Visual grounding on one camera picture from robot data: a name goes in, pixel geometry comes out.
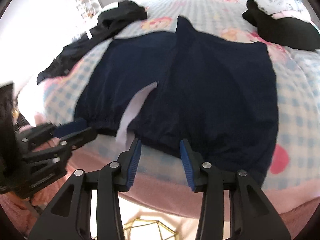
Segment navy striped track pants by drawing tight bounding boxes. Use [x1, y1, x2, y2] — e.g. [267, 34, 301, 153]
[74, 16, 279, 185]

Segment black jacket on bed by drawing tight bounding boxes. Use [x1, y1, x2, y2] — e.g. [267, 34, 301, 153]
[36, 0, 148, 84]

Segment small white shelf rack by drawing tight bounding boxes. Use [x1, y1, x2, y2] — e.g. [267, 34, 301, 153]
[75, 0, 101, 22]

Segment blue checkered cartoon blanket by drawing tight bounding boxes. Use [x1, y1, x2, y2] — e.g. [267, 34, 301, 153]
[36, 0, 319, 190]

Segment folded black garment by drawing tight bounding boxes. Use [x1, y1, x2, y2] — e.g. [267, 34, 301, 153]
[242, 0, 319, 51]

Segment folded pink garment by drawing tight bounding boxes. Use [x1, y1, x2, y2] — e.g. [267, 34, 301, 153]
[271, 10, 311, 23]

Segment folded white printed garment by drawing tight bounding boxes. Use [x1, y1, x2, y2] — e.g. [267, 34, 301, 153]
[255, 0, 308, 15]

